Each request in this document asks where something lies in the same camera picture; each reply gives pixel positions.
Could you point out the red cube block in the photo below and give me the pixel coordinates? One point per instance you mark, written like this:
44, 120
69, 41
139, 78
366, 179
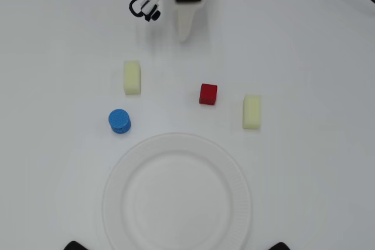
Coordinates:
208, 94

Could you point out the blue cylinder block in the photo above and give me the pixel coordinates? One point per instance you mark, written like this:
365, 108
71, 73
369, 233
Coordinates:
119, 120

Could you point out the pale yellow rectangular block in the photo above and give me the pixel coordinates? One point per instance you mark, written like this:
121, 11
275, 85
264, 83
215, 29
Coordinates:
132, 77
251, 112

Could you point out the small white gripper camera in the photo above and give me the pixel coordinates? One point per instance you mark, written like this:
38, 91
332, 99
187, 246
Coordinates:
149, 4

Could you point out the black stand foot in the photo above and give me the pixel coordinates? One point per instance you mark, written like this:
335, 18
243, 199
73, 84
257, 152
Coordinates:
74, 246
281, 246

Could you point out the white paper plate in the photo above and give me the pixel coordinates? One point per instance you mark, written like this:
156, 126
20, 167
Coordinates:
175, 194

